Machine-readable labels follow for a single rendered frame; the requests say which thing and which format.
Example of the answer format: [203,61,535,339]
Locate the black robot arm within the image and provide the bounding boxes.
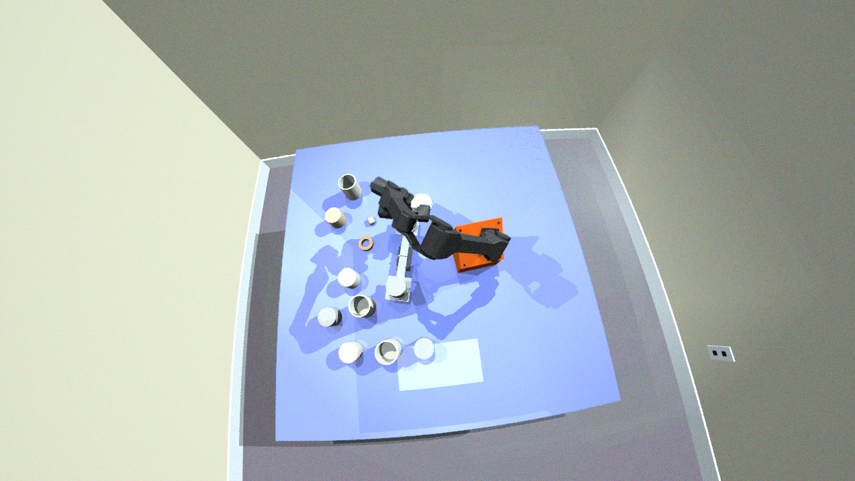
[369,177,511,262]

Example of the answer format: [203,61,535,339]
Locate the tan ring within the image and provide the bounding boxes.
[359,236,373,251]

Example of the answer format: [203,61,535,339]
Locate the grey hollow cylinder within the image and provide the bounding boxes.
[348,295,377,318]
[375,339,401,365]
[338,174,362,200]

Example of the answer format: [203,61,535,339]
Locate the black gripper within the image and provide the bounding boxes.
[378,202,430,222]

